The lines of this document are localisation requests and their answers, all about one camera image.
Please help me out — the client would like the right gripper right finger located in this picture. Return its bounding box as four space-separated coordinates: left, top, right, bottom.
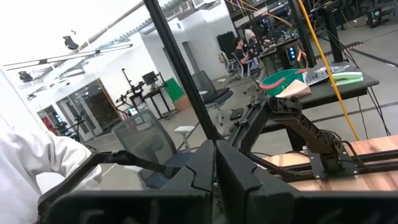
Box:
216 141 293 224

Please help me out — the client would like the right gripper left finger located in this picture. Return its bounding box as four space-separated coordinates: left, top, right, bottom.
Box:
161 139 215 224

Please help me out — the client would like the small black floor pedal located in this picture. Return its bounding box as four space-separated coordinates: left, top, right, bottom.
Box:
229 107 244 121

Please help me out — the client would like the grey mesh office chair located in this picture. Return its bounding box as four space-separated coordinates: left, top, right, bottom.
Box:
111 108 195 190

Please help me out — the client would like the cardboard box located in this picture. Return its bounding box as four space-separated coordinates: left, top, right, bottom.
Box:
173 95 193 112

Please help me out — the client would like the green board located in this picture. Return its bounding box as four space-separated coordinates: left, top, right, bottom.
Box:
164 77 187 103

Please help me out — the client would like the dark office chair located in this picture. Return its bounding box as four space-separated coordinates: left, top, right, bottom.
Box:
190 70 234 127

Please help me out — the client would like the black background desk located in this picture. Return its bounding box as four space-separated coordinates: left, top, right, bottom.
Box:
141 83 177 121

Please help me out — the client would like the green basket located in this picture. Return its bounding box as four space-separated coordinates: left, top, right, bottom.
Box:
259 68 308 97

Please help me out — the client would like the black background robot rig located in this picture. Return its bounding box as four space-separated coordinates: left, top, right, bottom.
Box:
114 67 147 110

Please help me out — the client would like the pale pink cloth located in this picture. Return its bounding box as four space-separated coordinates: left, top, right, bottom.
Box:
275 78 312 99

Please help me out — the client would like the computer monitor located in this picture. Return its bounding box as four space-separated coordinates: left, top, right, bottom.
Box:
141 70 159 86

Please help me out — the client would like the white office chair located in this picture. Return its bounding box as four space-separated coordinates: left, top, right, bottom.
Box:
217 50 242 80

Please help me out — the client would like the person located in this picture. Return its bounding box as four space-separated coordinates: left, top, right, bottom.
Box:
243 26 258 44
0 67 103 224
232 36 251 75

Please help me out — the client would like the clear plastic sheet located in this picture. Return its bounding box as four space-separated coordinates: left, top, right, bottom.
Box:
302 63 351 86

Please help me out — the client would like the black computer with blue light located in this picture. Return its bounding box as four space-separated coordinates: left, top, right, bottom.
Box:
275 37 310 71

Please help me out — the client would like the dark side table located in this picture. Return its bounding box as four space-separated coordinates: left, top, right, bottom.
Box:
260 63 381 152

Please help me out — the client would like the mint green stapler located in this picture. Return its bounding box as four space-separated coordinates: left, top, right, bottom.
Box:
330 71 364 87

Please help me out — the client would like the black frame post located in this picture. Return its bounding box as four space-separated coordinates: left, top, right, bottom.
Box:
143 0 222 142

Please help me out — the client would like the yellow rope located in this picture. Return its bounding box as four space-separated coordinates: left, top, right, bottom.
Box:
295 0 361 141

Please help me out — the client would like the black ceiling camera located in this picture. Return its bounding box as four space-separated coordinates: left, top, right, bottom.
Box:
17 70 34 83
62 34 80 51

